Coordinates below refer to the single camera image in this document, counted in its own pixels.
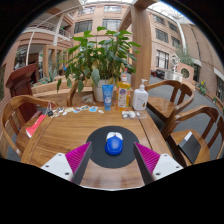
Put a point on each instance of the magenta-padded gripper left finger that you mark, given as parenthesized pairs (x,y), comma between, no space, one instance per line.
(56,165)

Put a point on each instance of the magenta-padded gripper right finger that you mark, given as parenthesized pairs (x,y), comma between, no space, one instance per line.
(166,165)

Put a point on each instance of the blue and white computer mouse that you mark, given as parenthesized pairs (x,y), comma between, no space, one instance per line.
(114,145)

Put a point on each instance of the black round mouse pad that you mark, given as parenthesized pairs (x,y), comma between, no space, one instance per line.
(100,156)

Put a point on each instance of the black notebook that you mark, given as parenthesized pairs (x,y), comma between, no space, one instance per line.
(190,148)

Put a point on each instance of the red book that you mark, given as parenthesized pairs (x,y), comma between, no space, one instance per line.
(35,126)

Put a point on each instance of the small white earbuds case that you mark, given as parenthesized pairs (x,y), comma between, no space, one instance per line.
(128,114)

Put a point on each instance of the small blue printed card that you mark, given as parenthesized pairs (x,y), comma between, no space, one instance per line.
(93,109)

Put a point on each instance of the white pump bottle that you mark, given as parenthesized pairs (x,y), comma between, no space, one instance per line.
(140,98)

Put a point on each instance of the yellow dish soap bottle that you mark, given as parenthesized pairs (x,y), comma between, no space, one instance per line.
(123,95)

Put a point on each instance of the yellow flowering shrub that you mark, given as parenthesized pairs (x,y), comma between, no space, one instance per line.
(202,87)

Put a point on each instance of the blue squeeze tube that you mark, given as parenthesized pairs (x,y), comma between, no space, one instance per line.
(107,95)

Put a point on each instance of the dark red wooden chair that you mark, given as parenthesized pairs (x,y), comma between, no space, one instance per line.
(21,83)

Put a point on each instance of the white outdoor sculpture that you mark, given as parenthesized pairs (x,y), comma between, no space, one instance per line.
(175,62)

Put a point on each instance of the green leafy potted plant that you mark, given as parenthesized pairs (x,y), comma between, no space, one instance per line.
(103,56)

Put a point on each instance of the wooden post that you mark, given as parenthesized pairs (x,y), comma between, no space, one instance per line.
(141,46)

